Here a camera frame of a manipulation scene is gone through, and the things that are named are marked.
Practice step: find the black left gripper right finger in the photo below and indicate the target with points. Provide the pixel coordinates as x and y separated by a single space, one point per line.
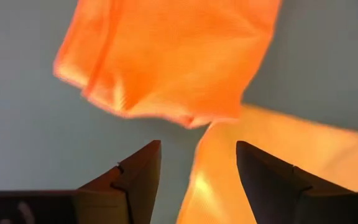
266 180

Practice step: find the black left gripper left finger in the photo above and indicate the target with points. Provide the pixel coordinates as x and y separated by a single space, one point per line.
145 174

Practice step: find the orange microfiber towel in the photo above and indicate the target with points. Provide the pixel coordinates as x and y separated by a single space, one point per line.
166 62

